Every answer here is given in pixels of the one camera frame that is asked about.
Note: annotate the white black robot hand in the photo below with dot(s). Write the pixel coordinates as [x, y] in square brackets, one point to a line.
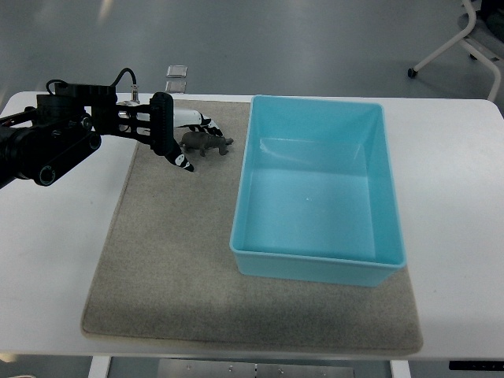
[169, 124]

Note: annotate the brown toy hippo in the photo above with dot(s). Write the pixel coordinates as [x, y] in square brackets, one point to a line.
[202, 142]

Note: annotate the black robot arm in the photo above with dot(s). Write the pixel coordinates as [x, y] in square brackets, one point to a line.
[66, 126]

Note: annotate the blue plastic box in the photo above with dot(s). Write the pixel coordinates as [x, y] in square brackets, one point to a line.
[316, 199]

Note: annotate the lower clear floor plate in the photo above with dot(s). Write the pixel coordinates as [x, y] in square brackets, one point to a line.
[175, 86]

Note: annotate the grey felt mat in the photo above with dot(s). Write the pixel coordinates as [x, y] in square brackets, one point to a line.
[167, 277]

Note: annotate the white office chair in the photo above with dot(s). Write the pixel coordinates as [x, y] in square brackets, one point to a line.
[478, 41]

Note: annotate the black table control panel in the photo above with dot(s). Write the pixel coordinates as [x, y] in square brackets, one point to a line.
[467, 365]

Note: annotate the metal table base plate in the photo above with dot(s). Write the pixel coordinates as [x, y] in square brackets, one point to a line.
[195, 368]

